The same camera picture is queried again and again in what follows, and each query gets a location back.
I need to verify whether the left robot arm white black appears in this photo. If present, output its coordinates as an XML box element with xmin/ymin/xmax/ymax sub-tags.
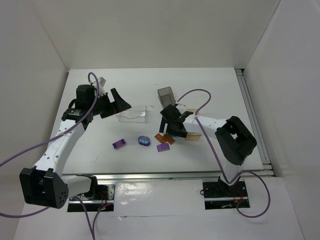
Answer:
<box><xmin>19</xmin><ymin>84</ymin><xmax>131</xmax><ymax>209</ymax></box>

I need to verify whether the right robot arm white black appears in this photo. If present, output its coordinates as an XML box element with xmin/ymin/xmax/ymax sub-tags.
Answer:
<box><xmin>159</xmin><ymin>104</ymin><xmax>257</xmax><ymax>187</ymax></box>

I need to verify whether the orange flat lego plate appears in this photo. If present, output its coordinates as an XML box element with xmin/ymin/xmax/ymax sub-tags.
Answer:
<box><xmin>154</xmin><ymin>133</ymin><xmax>175</xmax><ymax>145</ymax></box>

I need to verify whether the clear plastic container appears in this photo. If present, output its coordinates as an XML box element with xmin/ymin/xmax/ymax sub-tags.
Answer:
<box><xmin>116</xmin><ymin>105</ymin><xmax>147</xmax><ymax>124</ymax></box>

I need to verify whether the light purple curved lego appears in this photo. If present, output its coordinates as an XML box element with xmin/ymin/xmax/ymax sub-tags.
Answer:
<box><xmin>156</xmin><ymin>142</ymin><xmax>170</xmax><ymax>153</ymax></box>

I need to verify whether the amber plastic container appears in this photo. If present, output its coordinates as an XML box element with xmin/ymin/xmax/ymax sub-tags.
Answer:
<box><xmin>183</xmin><ymin>109</ymin><xmax>202</xmax><ymax>141</ymax></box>

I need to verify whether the dark grey plastic container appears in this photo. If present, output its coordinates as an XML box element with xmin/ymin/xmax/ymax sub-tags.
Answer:
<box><xmin>157</xmin><ymin>86</ymin><xmax>176</xmax><ymax>109</ymax></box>

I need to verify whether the purple rounded printed lego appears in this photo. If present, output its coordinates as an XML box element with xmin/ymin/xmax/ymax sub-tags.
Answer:
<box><xmin>137</xmin><ymin>135</ymin><xmax>151</xmax><ymax>147</ymax></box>

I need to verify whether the purple lego brick left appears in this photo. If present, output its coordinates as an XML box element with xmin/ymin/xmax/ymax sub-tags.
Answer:
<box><xmin>112</xmin><ymin>138</ymin><xmax>126</xmax><ymax>150</ymax></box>

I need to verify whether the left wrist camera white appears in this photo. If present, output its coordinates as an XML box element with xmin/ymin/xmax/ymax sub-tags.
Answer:
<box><xmin>93</xmin><ymin>77</ymin><xmax>106</xmax><ymax>96</ymax></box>

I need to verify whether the aluminium rail front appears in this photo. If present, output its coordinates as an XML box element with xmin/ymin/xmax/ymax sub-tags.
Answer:
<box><xmin>62</xmin><ymin>170</ymin><xmax>223</xmax><ymax>181</ymax></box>

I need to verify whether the aluminium rail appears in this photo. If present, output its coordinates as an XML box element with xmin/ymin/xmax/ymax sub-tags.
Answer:
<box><xmin>234</xmin><ymin>68</ymin><xmax>275</xmax><ymax>177</ymax></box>
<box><xmin>62</xmin><ymin>170</ymin><xmax>223</xmax><ymax>181</ymax></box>

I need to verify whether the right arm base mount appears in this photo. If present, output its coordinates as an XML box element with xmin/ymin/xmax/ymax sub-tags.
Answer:
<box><xmin>199</xmin><ymin>181</ymin><xmax>250</xmax><ymax>210</ymax></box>

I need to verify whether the aluminium rail right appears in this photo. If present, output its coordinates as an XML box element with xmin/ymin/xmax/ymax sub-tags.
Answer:
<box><xmin>234</xmin><ymin>68</ymin><xmax>275</xmax><ymax>177</ymax></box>

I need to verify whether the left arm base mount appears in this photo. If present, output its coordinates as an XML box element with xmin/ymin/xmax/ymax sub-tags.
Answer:
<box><xmin>67</xmin><ymin>182</ymin><xmax>116</xmax><ymax>213</ymax></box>

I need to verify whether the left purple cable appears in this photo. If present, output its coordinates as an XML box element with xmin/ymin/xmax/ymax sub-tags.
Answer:
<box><xmin>0</xmin><ymin>72</ymin><xmax>111</xmax><ymax>240</ymax></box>

